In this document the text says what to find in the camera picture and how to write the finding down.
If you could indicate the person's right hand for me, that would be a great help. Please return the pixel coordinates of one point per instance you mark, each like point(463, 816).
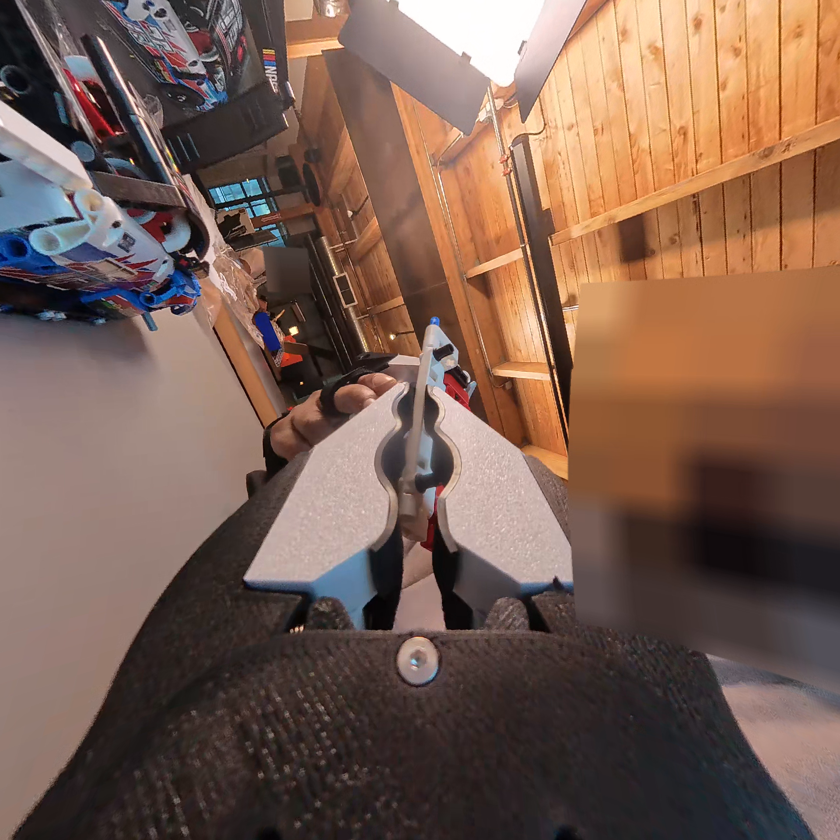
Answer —
point(308, 423)

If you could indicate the blue white lego race car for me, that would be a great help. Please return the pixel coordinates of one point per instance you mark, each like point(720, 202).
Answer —
point(85, 249)

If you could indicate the pile of clear plastic bags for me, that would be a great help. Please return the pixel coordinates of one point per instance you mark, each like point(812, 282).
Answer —
point(229, 282)

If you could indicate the white red lego assembly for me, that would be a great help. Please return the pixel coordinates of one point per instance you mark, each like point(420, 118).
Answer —
point(420, 394)

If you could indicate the black lamp post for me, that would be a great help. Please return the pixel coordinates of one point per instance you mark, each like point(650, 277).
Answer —
point(535, 216)

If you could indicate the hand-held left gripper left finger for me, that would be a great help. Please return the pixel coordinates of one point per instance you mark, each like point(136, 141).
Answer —
point(315, 518)

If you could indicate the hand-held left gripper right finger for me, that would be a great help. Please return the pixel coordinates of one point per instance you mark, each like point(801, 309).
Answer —
point(512, 518)

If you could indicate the lego set box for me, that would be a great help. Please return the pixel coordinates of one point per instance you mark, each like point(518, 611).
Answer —
point(197, 59)

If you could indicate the black studio light flap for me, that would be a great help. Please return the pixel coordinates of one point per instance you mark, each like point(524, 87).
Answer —
point(420, 72)
point(544, 59)

